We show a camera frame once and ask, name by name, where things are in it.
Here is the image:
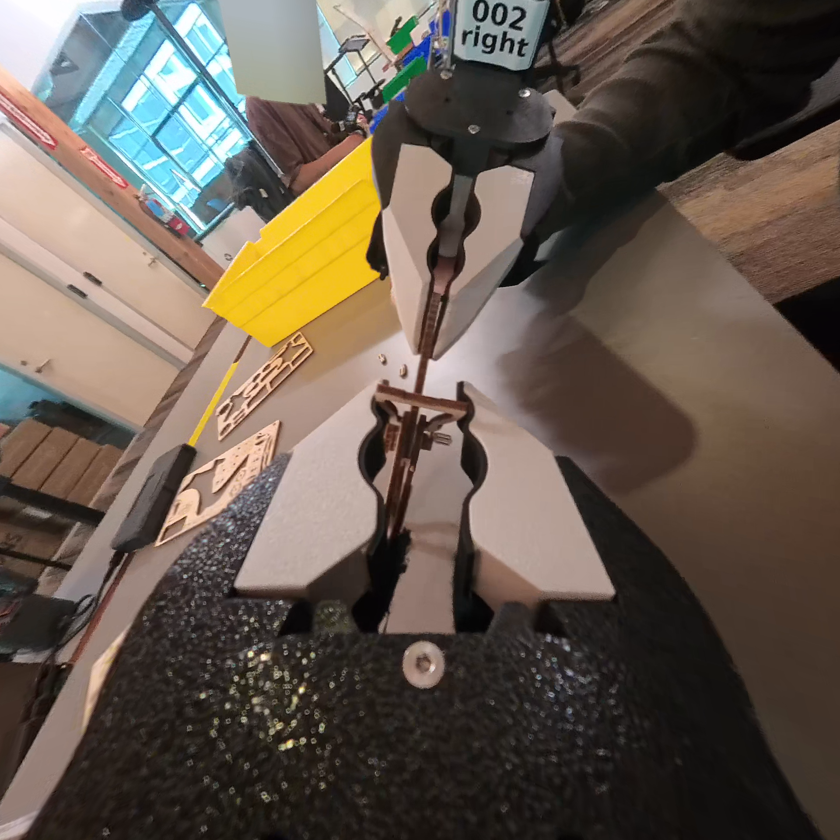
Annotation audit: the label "black jacket on chair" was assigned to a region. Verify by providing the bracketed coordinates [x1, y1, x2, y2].
[223, 144, 294, 221]

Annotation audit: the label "person's right forearm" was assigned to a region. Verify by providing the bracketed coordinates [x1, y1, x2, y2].
[551, 0, 840, 225]

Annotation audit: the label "yellow tape strip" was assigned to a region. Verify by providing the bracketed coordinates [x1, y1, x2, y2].
[187, 357, 241, 448]

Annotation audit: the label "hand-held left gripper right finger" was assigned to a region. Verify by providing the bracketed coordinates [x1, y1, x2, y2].
[456, 382, 616, 608]

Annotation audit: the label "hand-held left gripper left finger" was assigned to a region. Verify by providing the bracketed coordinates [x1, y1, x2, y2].
[234, 387, 395, 611]

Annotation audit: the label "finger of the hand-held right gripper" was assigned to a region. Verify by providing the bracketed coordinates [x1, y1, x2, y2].
[428, 166, 534, 361]
[381, 143, 456, 357]

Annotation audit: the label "yellow storage bin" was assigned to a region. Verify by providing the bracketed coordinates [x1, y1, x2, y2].
[202, 136, 385, 348]

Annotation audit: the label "black flat case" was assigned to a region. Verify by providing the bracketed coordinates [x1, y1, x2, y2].
[110, 443, 198, 553]

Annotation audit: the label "wooden model frame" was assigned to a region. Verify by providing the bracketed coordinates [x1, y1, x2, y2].
[375, 384, 475, 547]

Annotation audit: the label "wooden parts sheet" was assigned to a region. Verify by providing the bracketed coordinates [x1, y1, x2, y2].
[217, 331, 313, 441]
[155, 420, 282, 547]

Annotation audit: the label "stack of cardboard boxes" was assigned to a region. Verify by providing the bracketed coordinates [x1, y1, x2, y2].
[0, 419, 127, 508]

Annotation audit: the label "wooden spoked wheel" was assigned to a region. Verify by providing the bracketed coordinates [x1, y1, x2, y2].
[413, 252, 462, 396]

